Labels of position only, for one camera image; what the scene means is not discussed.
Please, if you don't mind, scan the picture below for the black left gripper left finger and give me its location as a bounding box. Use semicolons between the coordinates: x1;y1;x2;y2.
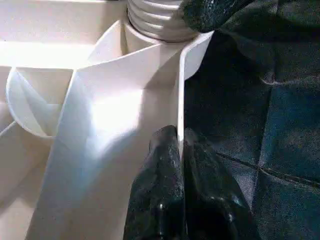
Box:
123;124;187;240

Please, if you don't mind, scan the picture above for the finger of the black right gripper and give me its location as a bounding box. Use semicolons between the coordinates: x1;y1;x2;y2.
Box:
178;0;241;33

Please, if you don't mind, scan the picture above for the white plastic table top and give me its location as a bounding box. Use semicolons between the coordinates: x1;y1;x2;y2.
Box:
0;0;216;240

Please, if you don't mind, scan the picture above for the white plastic table leg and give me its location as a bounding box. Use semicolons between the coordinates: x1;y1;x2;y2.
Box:
126;0;201;43

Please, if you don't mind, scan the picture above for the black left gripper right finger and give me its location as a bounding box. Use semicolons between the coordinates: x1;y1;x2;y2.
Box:
183;127;256;240

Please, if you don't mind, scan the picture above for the black mat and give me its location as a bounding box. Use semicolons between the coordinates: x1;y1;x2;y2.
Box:
183;0;320;240

